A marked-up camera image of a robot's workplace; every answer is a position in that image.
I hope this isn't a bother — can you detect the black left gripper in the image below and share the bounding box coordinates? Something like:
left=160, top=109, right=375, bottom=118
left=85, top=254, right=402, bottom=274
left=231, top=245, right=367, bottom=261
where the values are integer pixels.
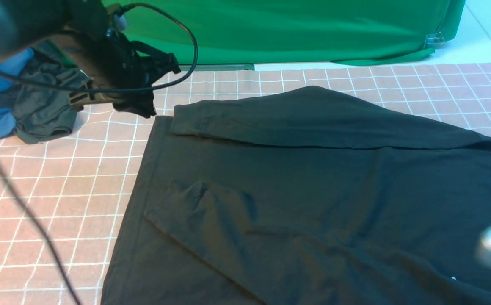
left=51, top=30, right=181, bottom=111

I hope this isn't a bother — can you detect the dark gray long-sleeve shirt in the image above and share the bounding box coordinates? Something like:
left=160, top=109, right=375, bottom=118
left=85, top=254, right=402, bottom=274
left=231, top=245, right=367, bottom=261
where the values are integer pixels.
left=101, top=86, right=491, bottom=305

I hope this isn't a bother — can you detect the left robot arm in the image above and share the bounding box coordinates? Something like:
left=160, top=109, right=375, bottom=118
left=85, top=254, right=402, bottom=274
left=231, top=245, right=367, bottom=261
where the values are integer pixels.
left=0, top=0, right=181, bottom=118

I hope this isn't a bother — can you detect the dark gray crumpled garment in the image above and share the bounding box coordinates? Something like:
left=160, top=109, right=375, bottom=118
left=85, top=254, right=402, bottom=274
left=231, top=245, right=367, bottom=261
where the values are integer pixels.
left=0, top=40, right=89, bottom=144

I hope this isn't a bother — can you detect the green backdrop cloth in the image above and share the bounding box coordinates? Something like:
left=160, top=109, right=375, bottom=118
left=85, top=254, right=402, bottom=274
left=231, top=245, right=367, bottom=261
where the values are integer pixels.
left=30, top=0, right=466, bottom=68

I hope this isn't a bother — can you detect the pink checkered tablecloth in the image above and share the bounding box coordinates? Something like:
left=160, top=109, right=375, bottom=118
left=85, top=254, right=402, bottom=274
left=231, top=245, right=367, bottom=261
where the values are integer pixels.
left=0, top=63, right=491, bottom=305

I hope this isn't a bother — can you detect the metal binder clip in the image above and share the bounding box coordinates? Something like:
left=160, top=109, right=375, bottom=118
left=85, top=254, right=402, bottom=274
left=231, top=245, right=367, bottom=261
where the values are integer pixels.
left=423, top=32, right=445, bottom=49

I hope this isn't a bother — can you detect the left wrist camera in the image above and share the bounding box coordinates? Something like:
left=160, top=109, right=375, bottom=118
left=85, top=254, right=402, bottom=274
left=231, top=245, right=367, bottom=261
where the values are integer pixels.
left=106, top=4, right=129, bottom=32

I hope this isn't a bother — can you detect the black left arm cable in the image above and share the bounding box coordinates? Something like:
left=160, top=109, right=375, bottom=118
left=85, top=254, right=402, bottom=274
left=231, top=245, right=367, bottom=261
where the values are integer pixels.
left=0, top=3, right=199, bottom=305

